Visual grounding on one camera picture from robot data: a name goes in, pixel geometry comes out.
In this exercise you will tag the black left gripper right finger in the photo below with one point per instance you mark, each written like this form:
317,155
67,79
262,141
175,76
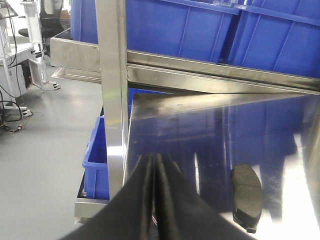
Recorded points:
181,213

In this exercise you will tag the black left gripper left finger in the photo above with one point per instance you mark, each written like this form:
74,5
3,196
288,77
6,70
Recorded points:
128,214

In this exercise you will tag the dark grey brake pad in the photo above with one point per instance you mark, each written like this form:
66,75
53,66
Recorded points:
247,197

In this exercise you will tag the small blue bin below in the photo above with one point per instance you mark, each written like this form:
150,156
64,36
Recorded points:
96,179

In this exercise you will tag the white equipment stand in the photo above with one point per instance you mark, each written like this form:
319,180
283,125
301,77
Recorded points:
37,64

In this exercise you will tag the large blue plastic bin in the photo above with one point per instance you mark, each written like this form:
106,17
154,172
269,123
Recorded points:
189,29

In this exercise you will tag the white workstation desk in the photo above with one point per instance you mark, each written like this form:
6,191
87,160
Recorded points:
12,81

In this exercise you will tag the stainless steel rack frame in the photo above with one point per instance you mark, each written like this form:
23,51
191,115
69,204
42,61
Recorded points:
218,116

